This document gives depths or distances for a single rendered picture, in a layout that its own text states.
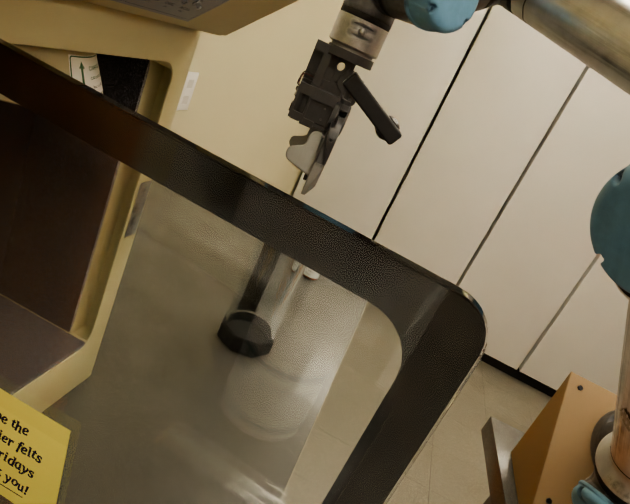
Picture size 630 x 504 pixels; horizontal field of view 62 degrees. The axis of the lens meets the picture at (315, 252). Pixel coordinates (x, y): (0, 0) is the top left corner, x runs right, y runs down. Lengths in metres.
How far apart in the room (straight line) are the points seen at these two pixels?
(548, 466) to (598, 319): 2.78
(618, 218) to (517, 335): 3.19
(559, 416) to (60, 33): 0.86
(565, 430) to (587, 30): 0.61
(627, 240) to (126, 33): 0.45
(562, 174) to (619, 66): 2.76
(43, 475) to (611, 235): 0.46
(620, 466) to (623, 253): 0.30
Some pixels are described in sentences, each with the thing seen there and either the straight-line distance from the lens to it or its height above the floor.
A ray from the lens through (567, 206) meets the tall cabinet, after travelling 3.45.
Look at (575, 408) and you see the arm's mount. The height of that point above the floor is 1.10.
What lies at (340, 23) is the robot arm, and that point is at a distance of 0.78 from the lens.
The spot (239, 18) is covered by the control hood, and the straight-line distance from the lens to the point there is 0.55.
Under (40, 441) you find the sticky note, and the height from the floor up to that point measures 1.19.
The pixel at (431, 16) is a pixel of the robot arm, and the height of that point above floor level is 1.52.
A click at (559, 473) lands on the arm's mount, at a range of 0.97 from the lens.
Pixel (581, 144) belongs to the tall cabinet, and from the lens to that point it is 3.41.
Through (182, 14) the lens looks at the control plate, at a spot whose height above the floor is 1.42.
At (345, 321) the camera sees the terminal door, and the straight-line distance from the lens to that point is 0.22.
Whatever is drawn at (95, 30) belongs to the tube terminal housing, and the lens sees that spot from 0.46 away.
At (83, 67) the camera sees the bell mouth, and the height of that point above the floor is 1.35.
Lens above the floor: 1.45
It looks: 21 degrees down
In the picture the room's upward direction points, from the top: 25 degrees clockwise
